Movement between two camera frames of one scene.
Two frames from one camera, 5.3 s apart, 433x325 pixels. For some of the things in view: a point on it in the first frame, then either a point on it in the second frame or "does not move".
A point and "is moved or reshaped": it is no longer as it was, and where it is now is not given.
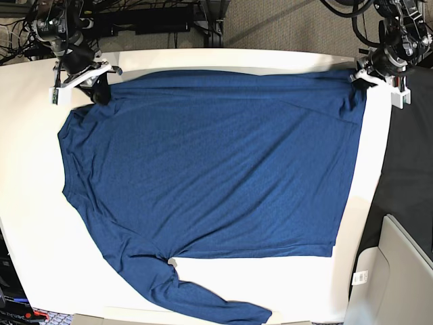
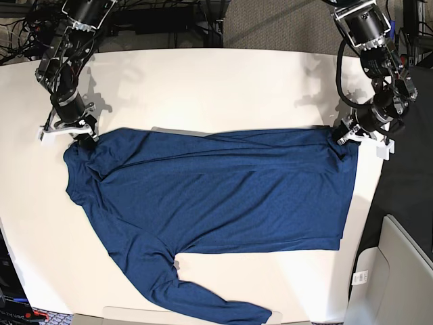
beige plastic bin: x=392 y=284 does not move
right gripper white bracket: x=384 y=92 -> x=361 y=136
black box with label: x=15 y=308 does not move
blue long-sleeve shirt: x=214 y=164 is moved or reshaped
